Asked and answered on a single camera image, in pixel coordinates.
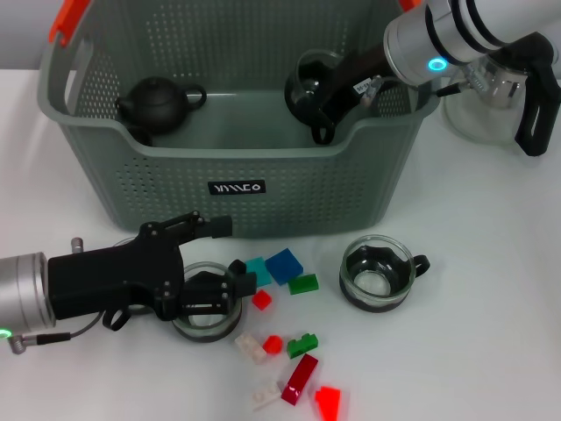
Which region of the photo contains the dark red long brick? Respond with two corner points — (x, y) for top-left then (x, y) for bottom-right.
(280, 353), (320, 405)

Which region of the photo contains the orange basket handle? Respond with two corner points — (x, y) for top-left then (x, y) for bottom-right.
(48, 0), (424, 47)

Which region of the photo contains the green notched toy brick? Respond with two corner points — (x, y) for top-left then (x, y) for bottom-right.
(287, 332), (320, 360)

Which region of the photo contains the glass pitcher with black handle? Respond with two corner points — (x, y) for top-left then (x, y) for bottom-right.
(442, 32), (561, 158)

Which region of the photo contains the green sloped toy brick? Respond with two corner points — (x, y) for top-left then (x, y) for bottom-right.
(287, 273), (320, 296)

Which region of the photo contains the blue toy brick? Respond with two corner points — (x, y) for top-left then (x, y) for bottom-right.
(265, 247), (305, 286)

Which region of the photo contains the black ceramic teapot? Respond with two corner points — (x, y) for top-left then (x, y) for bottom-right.
(115, 76), (208, 135)

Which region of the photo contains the teal toy brick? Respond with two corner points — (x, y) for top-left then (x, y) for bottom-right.
(244, 255), (273, 287)

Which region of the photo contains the white block toy brick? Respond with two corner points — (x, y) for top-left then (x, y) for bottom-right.
(234, 332), (268, 365)

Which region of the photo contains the white two-stud plate brick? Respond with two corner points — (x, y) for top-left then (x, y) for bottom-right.
(250, 380), (284, 411)

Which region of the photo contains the orange-red sloped brick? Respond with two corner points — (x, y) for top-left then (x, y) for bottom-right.
(314, 384), (343, 421)

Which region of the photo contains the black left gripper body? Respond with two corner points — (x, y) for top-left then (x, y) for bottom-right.
(46, 222), (186, 322)

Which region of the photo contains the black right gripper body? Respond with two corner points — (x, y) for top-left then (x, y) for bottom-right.
(321, 42), (398, 123)

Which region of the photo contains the left gripper connector cable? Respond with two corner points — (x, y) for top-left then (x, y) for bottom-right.
(8, 236), (104, 354)

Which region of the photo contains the grey perforated storage basket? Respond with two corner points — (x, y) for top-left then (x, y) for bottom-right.
(37, 0), (442, 240)

